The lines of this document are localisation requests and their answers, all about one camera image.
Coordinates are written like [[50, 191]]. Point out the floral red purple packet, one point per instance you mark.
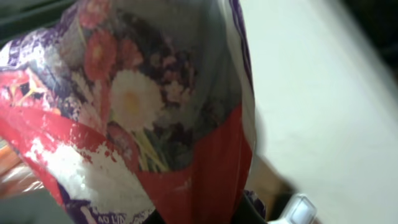
[[129, 109]]

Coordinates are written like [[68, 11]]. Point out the white barcode scanner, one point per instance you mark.
[[299, 210]]

